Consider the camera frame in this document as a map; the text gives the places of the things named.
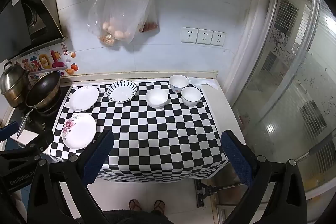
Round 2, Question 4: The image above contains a black gas stove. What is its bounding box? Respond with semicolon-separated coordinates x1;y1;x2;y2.
10;88;69;136

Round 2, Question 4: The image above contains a blue patterned white bowl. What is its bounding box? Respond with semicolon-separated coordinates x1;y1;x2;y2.
168;75;189;94

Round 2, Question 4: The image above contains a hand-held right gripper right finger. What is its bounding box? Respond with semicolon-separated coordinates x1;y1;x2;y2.
221;130;308;224

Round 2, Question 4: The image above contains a plain white oval plate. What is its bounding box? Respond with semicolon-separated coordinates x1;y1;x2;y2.
69;85;100;112

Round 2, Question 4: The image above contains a black metal bracket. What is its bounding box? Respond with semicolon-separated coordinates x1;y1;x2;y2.
196;180;220;208

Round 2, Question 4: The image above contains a plain white bowl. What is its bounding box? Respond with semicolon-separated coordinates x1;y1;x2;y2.
146;88;169;109

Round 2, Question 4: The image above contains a plastic bag with red contents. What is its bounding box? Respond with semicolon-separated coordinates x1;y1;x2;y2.
138;0;159;34

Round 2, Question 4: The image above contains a steel pot lid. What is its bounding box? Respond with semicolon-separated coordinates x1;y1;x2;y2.
0;62;26;95

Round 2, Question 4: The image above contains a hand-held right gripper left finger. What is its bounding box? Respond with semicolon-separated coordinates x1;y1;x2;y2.
26;130;115;224

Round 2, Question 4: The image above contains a dark fuzzy garment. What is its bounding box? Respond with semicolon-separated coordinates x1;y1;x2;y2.
104;209;172;224

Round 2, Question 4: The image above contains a steel pot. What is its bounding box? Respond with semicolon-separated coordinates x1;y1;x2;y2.
2;86;32;109

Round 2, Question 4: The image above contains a person's foot in sandal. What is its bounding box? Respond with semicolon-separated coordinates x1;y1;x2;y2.
152;199;166;214
128;199;142;212

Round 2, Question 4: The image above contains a person's left foot in sandal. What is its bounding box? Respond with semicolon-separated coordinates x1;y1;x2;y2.
128;199;142;212

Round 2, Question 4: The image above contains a blue striped white plate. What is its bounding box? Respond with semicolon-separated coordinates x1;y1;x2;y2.
106;80;138;104

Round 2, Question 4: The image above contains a pink floral white plate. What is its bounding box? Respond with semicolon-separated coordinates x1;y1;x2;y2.
61;113;97;150

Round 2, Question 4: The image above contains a black range hood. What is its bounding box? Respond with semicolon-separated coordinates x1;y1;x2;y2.
0;0;68;62

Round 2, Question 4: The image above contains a small bag of orange snacks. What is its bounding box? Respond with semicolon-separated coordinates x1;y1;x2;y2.
99;33;116;46

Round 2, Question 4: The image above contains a clear plastic bag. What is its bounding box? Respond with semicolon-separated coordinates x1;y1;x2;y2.
88;0;154;44

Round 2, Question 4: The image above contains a frosted glass sliding door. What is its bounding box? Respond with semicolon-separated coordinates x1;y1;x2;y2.
231;0;336;201

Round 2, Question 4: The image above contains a white cloth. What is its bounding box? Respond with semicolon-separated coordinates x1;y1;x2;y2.
188;77;219;91

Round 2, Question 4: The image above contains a white wall socket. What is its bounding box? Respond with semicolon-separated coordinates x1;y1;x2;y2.
181;27;198;43
211;30;227;47
197;28;213;45

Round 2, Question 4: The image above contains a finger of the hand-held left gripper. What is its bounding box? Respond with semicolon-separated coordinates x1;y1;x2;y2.
0;121;18;143
10;130;54;154

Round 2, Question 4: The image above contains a colourful cartoon wall sticker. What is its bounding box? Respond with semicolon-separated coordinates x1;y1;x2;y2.
12;43;79;81

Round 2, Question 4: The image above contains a dark-rimmed white bowl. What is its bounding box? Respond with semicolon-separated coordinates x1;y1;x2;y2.
181;86;202;107

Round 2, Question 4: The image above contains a black frying pan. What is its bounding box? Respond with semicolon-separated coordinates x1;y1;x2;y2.
16;71;62;139

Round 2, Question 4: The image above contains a person's right foot in sandal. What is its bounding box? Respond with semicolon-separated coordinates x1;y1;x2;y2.
152;199;166;214

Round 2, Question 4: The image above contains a black white checkered mat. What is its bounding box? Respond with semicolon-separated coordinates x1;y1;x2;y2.
50;80;229;184

